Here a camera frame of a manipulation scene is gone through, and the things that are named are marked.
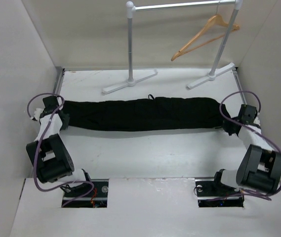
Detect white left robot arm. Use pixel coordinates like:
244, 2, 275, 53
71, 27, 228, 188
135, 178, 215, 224
26, 93, 94, 197

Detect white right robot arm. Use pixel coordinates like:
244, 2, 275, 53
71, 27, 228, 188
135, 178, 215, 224
211, 104, 281, 196

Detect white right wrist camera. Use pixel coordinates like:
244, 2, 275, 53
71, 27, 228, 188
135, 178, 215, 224
253, 117, 261, 128

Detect wooden clothes hanger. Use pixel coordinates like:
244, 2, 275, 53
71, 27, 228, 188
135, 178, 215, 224
171, 13, 229, 61

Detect white clothes rack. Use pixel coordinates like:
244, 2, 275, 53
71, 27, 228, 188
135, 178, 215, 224
101, 0, 244, 95

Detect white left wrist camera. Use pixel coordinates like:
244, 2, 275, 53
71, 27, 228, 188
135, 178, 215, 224
30, 108, 43, 121

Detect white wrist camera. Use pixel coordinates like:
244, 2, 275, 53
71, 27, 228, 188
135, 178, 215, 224
253, 117, 261, 128
30, 108, 43, 121

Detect black trousers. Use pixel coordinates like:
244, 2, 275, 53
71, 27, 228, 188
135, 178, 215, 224
62, 95, 230, 132

